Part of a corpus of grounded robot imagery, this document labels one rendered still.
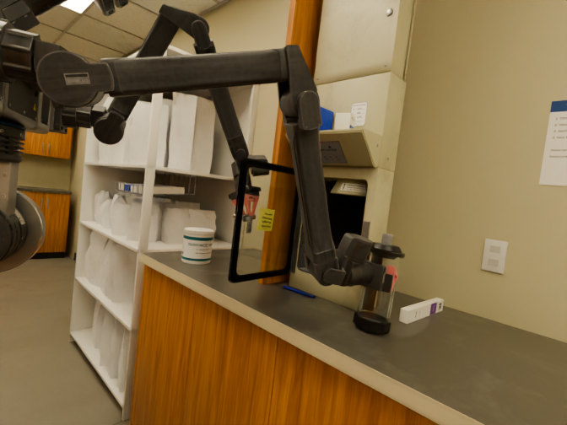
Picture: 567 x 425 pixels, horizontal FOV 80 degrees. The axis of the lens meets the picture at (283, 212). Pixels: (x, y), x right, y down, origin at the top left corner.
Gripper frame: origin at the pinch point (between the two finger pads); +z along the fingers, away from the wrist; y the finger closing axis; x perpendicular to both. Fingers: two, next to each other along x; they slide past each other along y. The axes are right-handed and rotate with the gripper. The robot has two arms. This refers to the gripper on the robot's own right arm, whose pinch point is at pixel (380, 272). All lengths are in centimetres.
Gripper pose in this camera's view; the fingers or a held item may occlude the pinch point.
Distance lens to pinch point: 100.6
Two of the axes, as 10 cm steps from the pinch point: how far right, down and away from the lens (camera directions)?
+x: -1.7, 9.9, 0.0
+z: 6.8, 1.1, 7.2
